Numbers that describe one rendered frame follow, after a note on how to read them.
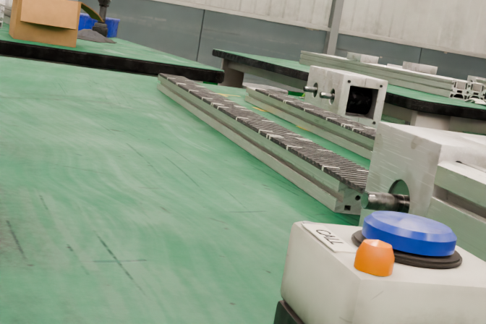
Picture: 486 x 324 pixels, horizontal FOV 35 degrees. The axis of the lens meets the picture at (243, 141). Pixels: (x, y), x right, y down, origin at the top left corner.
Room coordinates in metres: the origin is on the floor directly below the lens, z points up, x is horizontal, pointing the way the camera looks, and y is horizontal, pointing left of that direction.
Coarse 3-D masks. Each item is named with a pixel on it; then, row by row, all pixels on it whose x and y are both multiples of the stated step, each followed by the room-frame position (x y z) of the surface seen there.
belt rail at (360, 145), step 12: (252, 96) 1.61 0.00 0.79; (264, 96) 1.52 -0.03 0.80; (264, 108) 1.51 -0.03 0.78; (276, 108) 1.44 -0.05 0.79; (288, 108) 1.38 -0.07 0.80; (288, 120) 1.37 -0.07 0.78; (300, 120) 1.31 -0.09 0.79; (312, 120) 1.26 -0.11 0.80; (324, 120) 1.21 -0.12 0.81; (312, 132) 1.25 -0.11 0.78; (324, 132) 1.20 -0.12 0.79; (336, 132) 1.18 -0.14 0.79; (348, 132) 1.12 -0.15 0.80; (348, 144) 1.11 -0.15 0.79; (360, 144) 1.09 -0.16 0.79; (372, 144) 1.04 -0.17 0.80
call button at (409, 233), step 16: (368, 224) 0.32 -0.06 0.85; (384, 224) 0.32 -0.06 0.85; (400, 224) 0.32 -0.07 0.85; (416, 224) 0.32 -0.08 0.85; (432, 224) 0.33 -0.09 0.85; (384, 240) 0.31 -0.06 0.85; (400, 240) 0.31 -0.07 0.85; (416, 240) 0.31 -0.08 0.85; (432, 240) 0.31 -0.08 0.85; (448, 240) 0.32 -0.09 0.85
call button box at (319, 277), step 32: (320, 224) 0.35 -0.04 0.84; (288, 256) 0.35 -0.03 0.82; (320, 256) 0.32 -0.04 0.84; (352, 256) 0.31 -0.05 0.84; (416, 256) 0.31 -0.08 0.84; (448, 256) 0.32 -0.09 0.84; (288, 288) 0.34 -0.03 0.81; (320, 288) 0.31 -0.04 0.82; (352, 288) 0.28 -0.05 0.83; (384, 288) 0.28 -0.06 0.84; (416, 288) 0.29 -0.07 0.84; (448, 288) 0.29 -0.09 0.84; (480, 288) 0.30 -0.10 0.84; (288, 320) 0.34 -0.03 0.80; (320, 320) 0.30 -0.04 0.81; (352, 320) 0.28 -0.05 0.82; (384, 320) 0.28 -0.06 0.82; (416, 320) 0.29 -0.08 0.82; (448, 320) 0.29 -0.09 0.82; (480, 320) 0.30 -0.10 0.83
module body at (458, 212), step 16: (448, 176) 0.45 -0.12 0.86; (464, 176) 0.44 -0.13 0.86; (480, 176) 0.43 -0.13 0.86; (448, 192) 0.47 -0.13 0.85; (464, 192) 0.44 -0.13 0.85; (480, 192) 0.42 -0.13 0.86; (432, 208) 0.46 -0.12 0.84; (448, 208) 0.45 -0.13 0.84; (464, 208) 0.45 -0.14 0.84; (480, 208) 0.44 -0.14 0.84; (448, 224) 0.44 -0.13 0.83; (464, 224) 0.43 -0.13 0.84; (480, 224) 0.42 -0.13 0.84; (464, 240) 0.43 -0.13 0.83; (480, 240) 0.41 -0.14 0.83; (480, 256) 0.41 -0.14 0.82
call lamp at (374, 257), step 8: (368, 240) 0.29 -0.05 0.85; (376, 240) 0.29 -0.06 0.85; (360, 248) 0.29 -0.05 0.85; (368, 248) 0.29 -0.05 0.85; (376, 248) 0.29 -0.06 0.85; (384, 248) 0.29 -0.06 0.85; (392, 248) 0.29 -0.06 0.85; (360, 256) 0.29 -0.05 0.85; (368, 256) 0.29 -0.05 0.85; (376, 256) 0.29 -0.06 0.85; (384, 256) 0.29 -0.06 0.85; (392, 256) 0.29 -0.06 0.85; (360, 264) 0.29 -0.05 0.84; (368, 264) 0.29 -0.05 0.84; (376, 264) 0.28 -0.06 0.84; (384, 264) 0.29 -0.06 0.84; (392, 264) 0.29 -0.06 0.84; (368, 272) 0.29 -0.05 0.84; (376, 272) 0.28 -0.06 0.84; (384, 272) 0.29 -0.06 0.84; (392, 272) 0.29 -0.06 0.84
